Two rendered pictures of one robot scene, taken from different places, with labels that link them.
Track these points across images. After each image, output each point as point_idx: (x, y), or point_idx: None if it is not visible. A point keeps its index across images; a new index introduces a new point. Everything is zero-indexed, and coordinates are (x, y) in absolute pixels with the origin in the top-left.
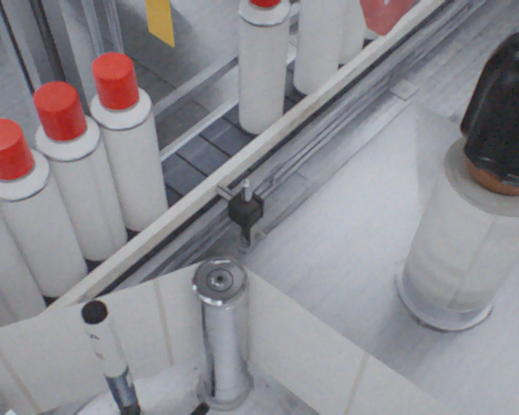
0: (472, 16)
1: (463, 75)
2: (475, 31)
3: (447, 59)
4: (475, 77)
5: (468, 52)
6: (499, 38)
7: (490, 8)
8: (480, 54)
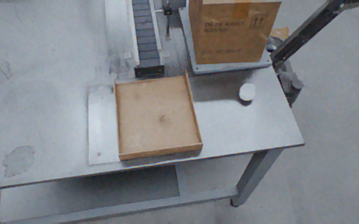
0: (128, 20)
1: (113, 4)
2: (122, 16)
3: (121, 5)
4: (110, 5)
5: (117, 10)
6: (114, 19)
7: (125, 26)
8: (114, 12)
